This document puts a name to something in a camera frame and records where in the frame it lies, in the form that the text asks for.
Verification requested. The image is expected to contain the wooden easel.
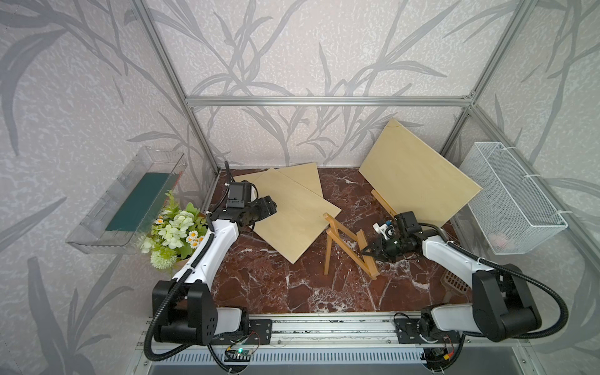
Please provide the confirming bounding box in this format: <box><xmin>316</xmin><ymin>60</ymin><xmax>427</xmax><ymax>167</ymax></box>
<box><xmin>371</xmin><ymin>189</ymin><xmax>398</xmax><ymax>217</ymax></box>
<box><xmin>323</xmin><ymin>213</ymin><xmax>380</xmax><ymax>281</ymax></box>

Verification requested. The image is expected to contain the plywood board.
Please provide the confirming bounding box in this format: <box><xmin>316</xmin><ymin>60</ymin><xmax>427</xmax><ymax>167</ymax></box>
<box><xmin>359</xmin><ymin>119</ymin><xmax>482</xmax><ymax>227</ymax></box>
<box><xmin>234</xmin><ymin>162</ymin><xmax>323</xmax><ymax>198</ymax></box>
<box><xmin>253</xmin><ymin>169</ymin><xmax>341</xmax><ymax>264</ymax></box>

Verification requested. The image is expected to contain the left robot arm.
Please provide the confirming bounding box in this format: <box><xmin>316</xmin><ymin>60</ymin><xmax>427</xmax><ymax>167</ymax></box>
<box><xmin>144</xmin><ymin>181</ymin><xmax>277</xmax><ymax>362</ymax></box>

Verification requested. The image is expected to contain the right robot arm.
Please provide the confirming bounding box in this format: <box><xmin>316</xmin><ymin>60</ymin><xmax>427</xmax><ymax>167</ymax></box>
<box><xmin>362</xmin><ymin>212</ymin><xmax>569</xmax><ymax>342</ymax></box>

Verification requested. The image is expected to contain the brown plastic grid scoop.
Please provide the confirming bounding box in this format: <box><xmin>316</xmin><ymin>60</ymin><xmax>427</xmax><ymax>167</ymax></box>
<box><xmin>441</xmin><ymin>270</ymin><xmax>470</xmax><ymax>295</ymax></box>

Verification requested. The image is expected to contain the artificial flower bouquet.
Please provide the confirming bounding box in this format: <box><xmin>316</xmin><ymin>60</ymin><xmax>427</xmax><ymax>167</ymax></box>
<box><xmin>137</xmin><ymin>191</ymin><xmax>208</xmax><ymax>271</ymax></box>

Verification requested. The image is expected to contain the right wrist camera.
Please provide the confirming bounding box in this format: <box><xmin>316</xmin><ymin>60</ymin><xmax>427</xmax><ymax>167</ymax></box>
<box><xmin>373</xmin><ymin>220</ymin><xmax>395</xmax><ymax>240</ymax></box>

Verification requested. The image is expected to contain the aluminium mounting rail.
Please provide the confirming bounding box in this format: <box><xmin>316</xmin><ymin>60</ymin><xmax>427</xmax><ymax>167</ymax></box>
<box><xmin>135</xmin><ymin>312</ymin><xmax>535</xmax><ymax>350</ymax></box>

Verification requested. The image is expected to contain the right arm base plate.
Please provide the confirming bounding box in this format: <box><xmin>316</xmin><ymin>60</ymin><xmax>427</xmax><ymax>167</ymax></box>
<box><xmin>393</xmin><ymin>316</ymin><xmax>461</xmax><ymax>345</ymax></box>

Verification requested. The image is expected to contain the white wire mesh basket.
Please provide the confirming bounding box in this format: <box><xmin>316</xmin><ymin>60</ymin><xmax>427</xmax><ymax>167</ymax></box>
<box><xmin>459</xmin><ymin>142</ymin><xmax>568</xmax><ymax>256</ymax></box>

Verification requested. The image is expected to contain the clear plastic wall bin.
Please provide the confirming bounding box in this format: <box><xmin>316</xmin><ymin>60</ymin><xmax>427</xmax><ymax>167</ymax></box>
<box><xmin>67</xmin><ymin>146</ymin><xmax>187</xmax><ymax>255</ymax></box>

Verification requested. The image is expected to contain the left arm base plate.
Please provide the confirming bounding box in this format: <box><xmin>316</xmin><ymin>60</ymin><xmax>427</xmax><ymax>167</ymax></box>
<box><xmin>211</xmin><ymin>318</ymin><xmax>273</xmax><ymax>345</ymax></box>

